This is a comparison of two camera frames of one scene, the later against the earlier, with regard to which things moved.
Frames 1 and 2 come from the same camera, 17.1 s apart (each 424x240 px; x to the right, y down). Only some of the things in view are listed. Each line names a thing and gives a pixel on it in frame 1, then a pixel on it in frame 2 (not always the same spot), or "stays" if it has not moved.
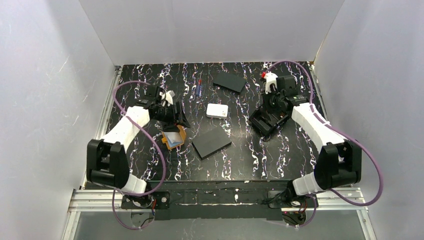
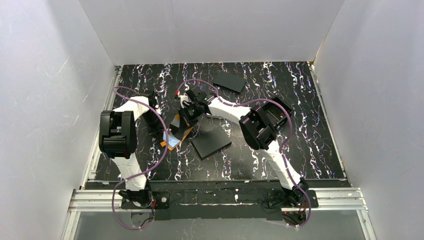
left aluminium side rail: [103, 123] stays
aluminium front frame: [81, 200] stays
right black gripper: [268, 119] -> [190, 117]
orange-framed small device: [174, 139] stays
